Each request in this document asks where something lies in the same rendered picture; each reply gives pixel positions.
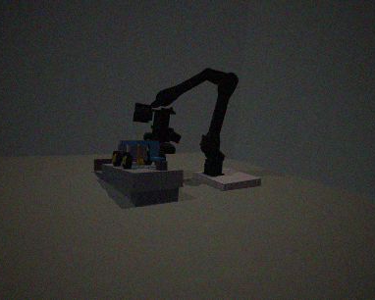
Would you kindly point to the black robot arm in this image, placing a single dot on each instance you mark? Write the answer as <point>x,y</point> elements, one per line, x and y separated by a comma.
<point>210,143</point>

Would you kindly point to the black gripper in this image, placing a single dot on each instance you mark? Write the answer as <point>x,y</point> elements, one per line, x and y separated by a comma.
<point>160,133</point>

